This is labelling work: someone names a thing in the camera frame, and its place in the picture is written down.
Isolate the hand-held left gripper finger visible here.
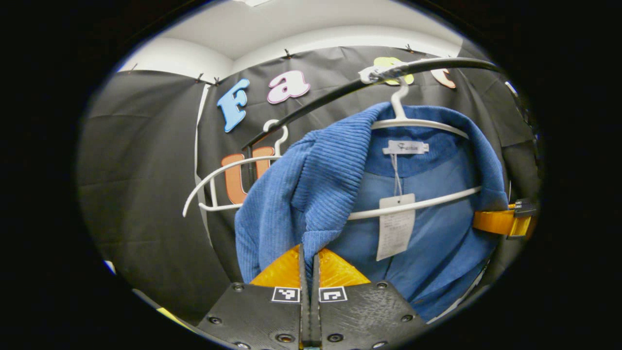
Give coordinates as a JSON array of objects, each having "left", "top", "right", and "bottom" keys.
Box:
[
  {"left": 310, "top": 247, "right": 429, "bottom": 350},
  {"left": 196, "top": 243, "right": 311, "bottom": 350}
]

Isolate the blue corduroy jacket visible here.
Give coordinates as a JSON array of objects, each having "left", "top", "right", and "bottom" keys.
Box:
[{"left": 234, "top": 102, "right": 510, "bottom": 322}]

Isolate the white hanger with crossbar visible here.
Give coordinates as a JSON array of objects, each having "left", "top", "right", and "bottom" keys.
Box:
[{"left": 346, "top": 66, "right": 483, "bottom": 220}]

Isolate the empty white hanger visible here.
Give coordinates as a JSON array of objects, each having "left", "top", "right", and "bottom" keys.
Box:
[{"left": 182, "top": 119, "right": 290, "bottom": 218}]

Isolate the black clothes rack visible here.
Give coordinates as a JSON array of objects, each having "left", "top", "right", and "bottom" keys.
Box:
[{"left": 242, "top": 57, "right": 506, "bottom": 190}]

